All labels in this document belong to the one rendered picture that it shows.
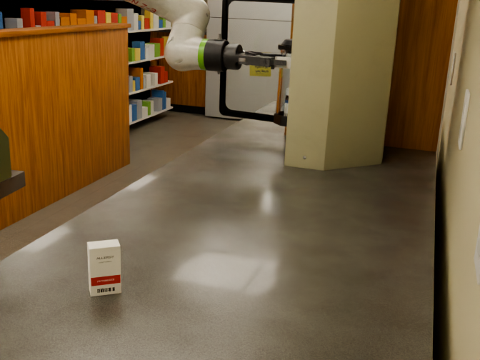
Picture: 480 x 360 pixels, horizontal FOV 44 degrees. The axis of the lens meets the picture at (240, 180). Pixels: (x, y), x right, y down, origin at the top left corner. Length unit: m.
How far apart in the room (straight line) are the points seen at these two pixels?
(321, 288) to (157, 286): 0.26
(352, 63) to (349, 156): 0.25
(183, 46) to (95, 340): 1.12
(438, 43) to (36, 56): 2.63
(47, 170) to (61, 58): 0.73
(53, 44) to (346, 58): 2.73
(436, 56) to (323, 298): 1.13
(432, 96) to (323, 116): 0.46
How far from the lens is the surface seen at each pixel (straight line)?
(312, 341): 0.84
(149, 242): 1.11
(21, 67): 3.79
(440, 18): 1.91
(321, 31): 1.56
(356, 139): 1.65
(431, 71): 1.91
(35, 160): 3.96
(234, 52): 1.74
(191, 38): 1.79
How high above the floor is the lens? 1.38
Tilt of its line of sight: 17 degrees down
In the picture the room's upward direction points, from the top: 2 degrees clockwise
